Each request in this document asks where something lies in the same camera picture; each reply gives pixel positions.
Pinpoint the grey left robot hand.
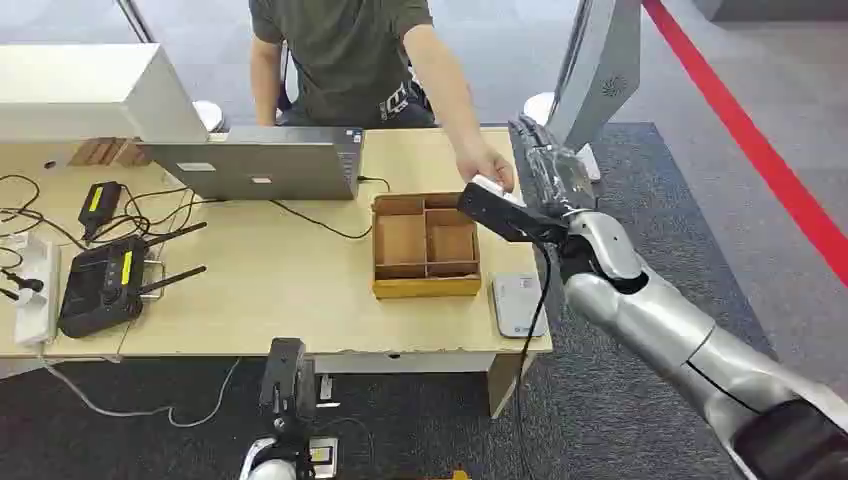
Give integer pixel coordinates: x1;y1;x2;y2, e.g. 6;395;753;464
258;337;318;425

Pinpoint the pale wooden desk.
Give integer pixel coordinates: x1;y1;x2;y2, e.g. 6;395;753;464
0;125;554;420

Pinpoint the white floor cable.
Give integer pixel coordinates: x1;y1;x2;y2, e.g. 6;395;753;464
39;357;243;429

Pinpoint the small white tag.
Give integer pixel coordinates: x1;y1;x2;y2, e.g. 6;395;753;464
316;374;342;410

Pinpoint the black power adapter yellow label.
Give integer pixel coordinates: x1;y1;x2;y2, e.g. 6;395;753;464
78;181;123;241

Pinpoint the black cable tangle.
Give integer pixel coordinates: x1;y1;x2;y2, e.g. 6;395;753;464
0;173;207;256

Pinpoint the black laptop power cable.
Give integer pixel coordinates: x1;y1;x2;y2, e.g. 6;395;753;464
268;174;392;241

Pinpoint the white round stand base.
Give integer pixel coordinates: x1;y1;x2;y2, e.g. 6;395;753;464
523;91;603;183

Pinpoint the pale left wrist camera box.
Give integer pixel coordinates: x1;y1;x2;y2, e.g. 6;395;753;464
307;435;340;480

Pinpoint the large white box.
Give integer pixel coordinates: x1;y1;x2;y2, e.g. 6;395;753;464
0;42;210;145

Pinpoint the white chair base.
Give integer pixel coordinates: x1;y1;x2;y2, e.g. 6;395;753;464
192;99;227;134

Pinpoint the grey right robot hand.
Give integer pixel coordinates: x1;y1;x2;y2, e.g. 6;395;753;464
508;115;599;217

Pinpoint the black camera cable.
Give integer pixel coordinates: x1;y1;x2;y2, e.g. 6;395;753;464
513;243;553;480

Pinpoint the wooden card box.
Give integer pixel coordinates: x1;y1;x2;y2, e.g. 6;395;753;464
370;192;484;301

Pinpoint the person's left hand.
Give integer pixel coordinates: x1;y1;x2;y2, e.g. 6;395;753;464
453;140;517;194

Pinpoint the person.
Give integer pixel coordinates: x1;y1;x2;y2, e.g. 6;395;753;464
248;0;439;128

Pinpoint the dark metal pole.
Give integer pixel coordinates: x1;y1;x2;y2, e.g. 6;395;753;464
116;0;158;45

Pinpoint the grey laptop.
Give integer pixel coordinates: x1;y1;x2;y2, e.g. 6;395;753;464
142;125;366;202

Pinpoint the black remote controller with antennas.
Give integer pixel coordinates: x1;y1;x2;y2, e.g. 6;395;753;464
57;221;209;340

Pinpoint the grey panel stand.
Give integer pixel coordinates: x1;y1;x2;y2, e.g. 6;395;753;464
544;0;643;154

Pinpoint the white card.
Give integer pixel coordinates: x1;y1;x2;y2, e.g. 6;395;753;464
470;174;525;205

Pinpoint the white card reader pad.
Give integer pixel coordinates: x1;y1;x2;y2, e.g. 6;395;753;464
491;272;550;340

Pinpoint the white power strip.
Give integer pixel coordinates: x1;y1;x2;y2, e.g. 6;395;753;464
13;233;62;347

